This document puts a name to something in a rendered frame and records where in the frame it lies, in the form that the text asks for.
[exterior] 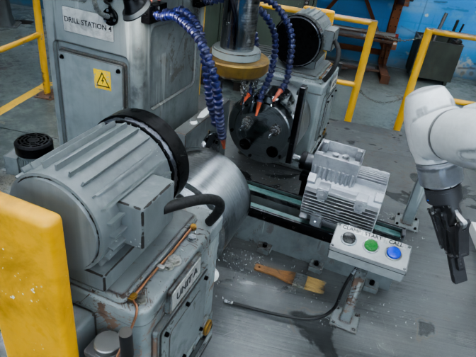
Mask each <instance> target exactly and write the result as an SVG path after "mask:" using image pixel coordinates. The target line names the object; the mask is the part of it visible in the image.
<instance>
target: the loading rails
mask: <svg viewBox="0 0 476 357"><path fill-rule="evenodd" d="M245 179H246V182H247V183H248V186H249V190H250V194H251V206H250V210H249V213H248V215H247V217H246V219H245V220H244V221H243V223H242V224H241V226H240V227H239V229H238V230H237V231H236V233H235V234H234V236H233V237H237V238H239V239H243V240H245V241H248V242H251V243H253V244H257V245H258V246H257V248H256V252H258V253H260V254H263V255H266V256H268V255H269V254H270V252H271V250H273V251H277V252H279V253H282V254H285V255H287V256H291V257H293V258H295V259H299V260H301V261H305V262H307V263H309V265H308V268H307V270H308V271H311V272H313V273H317V274H319V275H320V274H321V272H322V269H323V268H325V269H327V270H329V271H333V272H335V273H339V274H341V275H343V276H347V277H348V276H349V275H350V273H351V272H352V270H353V269H354V268H355V266H352V265H350V264H347V263H344V262H341V261H337V260H335V259H332V258H329V257H327V254H328V251H329V245H330V243H331V240H332V237H333V235H334V231H335V229H330V228H328V227H324V226H322V227H321V228H318V227H315V226H312V225H310V224H309V222H310V220H309V219H307V220H303V219H300V218H299V214H300V209H301V204H302V198H303V196H302V195H298V194H295V193H291V192H289V191H284V190H282V189H279V188H275V187H273V186H269V185H266V184H264V183H259V182H257V181H253V180H250V179H247V178H245ZM372 234H376V235H379V236H381V237H385V238H388V239H391V240H394V241H397V242H401V243H402V242H403V240H404V237H405V234H406V228H404V227H400V226H397V225H394V224H390V223H388V222H384V221H382V220H376V223H375V226H374V228H373V232H372ZM392 281H393V279H390V278H387V277H384V276H381V275H378V274H376V273H372V272H370V271H368V273H367V276H366V277H365V281H364V284H363V288H362V290H364V291H366V292H369V293H372V294H374V295H376V294H377V292H378V288H381V289H383V290H386V291H388V290H389V289H390V286H391V284H392Z"/></svg>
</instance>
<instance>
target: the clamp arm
mask: <svg viewBox="0 0 476 357"><path fill-rule="evenodd" d="M307 90H308V85H304V84H302V85H301V86H300V88H299V89H298V90H297V93H296V95H298V96H297V103H296V107H295V114H294V118H293V125H292V129H291V134H290V137H289V138H288V142H289V144H288V151H287V155H286V159H285V162H286V163H287V164H291V163H292V162H293V161H295V160H293V159H295V157H296V155H295V149H296V145H297V141H298V135H299V131H300V124H301V120H302V114H303V110H304V106H305V99H306V95H307ZM293 156H294V157H293Z"/></svg>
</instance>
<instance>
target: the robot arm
mask: <svg viewBox="0 0 476 357"><path fill-rule="evenodd" d="M404 128H405V133H406V137H407V143H408V145H409V150H410V152H411V153H412V155H413V157H414V160H415V166H416V170H417V174H418V178H419V184H420V186H422V187H423V188H424V192H425V196H426V202H427V203H428V204H429V205H432V207H430V208H427V210H428V212H429V214H430V217H431V220H432V223H433V226H434V229H435V232H436V236H437V239H438V243H439V245H440V248H442V249H444V250H445V253H446V254H447V258H448V265H449V269H450V276H451V280H452V282H453V283H455V284H459V283H462V282H465V281H467V280H468V278H467V274H466V270H465V262H464V258H463V257H465V256H469V228H470V224H471V221H470V220H469V219H466V220H465V219H464V218H463V216H462V211H461V209H460V206H459V203H460V201H461V200H462V199H463V188H462V183H461V182H462V181H463V179H464V174H463V168H466V169H472V170H475V171H476V103H471V104H468V105H465V106H464V107H463V108H459V107H457V106H456V105H455V101H454V99H453V97H452V96H451V94H450V93H449V91H448V90H447V89H446V88H445V86H441V85H438V86H425V87H421V88H419V89H416V90H415V91H413V92H411V93H410V94H409V95H408V96H406V98H405V102H404Z"/></svg>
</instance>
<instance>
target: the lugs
mask: <svg viewBox="0 0 476 357"><path fill-rule="evenodd" d="M316 180H317V174H315V173H312V172H310V173H309V176H308V178H307V182H308V183H313V184H315V183H316ZM384 197H385V194H383V193H379V192H376V194H375V197H374V201H373V202H374V203H377V204H381V205H382V203H383V199H384ZM307 217H308V214H306V213H303V212H300V214H299V218H300V219H303V220H307Z"/></svg>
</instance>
